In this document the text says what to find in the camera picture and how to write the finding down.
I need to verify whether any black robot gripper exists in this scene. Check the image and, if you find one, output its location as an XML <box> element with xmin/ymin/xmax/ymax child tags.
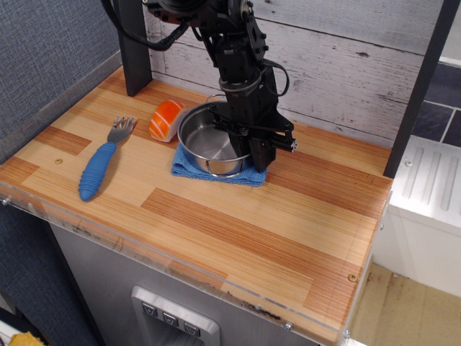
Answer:
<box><xmin>212</xmin><ymin>61</ymin><xmax>297</xmax><ymax>172</ymax></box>

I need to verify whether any stainless steel pot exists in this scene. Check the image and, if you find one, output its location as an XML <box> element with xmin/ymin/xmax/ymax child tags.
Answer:
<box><xmin>177</xmin><ymin>94</ymin><xmax>254</xmax><ymax>179</ymax></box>

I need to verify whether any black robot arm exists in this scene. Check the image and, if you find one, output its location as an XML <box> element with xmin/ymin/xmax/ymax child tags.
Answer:
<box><xmin>144</xmin><ymin>1</ymin><xmax>296</xmax><ymax>172</ymax></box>

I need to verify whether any blue folded cloth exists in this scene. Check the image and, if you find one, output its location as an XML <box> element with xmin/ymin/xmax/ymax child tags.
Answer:
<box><xmin>171</xmin><ymin>144</ymin><xmax>267</xmax><ymax>187</ymax></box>

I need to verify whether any orange salmon sushi toy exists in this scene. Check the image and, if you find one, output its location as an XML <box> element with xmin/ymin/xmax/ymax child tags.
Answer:
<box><xmin>148</xmin><ymin>99</ymin><xmax>187</xmax><ymax>143</ymax></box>

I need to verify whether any clear acrylic edge guard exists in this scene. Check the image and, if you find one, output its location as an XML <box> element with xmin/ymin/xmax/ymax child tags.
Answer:
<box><xmin>1</xmin><ymin>183</ymin><xmax>351</xmax><ymax>345</ymax></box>

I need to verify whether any white toy sink unit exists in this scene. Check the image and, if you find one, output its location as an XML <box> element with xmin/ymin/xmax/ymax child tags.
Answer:
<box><xmin>372</xmin><ymin>136</ymin><xmax>460</xmax><ymax>296</ymax></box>

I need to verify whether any silver dispenser panel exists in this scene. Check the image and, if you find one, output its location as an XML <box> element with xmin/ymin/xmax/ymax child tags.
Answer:
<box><xmin>131</xmin><ymin>285</ymin><xmax>221</xmax><ymax>345</ymax></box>

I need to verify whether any yellow object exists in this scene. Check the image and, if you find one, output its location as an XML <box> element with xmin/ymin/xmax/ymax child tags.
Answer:
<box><xmin>9</xmin><ymin>332</ymin><xmax>45</xmax><ymax>346</ymax></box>

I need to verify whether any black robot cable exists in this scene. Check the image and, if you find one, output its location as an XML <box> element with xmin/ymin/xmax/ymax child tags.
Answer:
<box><xmin>100</xmin><ymin>0</ymin><xmax>190</xmax><ymax>52</ymax></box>

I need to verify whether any dark left post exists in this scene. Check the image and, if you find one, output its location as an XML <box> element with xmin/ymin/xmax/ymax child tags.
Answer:
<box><xmin>113</xmin><ymin>0</ymin><xmax>152</xmax><ymax>97</ymax></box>

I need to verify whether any dark post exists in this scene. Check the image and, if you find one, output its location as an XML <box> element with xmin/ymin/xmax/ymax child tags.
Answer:
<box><xmin>113</xmin><ymin>0</ymin><xmax>152</xmax><ymax>97</ymax></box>
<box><xmin>383</xmin><ymin>0</ymin><xmax>460</xmax><ymax>178</ymax></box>

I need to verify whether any blue handled fork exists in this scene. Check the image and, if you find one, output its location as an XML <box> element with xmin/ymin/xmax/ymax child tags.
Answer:
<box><xmin>78</xmin><ymin>117</ymin><xmax>135</xmax><ymax>201</ymax></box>

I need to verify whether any dark right post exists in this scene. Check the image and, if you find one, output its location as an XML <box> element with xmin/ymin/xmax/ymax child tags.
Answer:
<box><xmin>383</xmin><ymin>0</ymin><xmax>460</xmax><ymax>178</ymax></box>

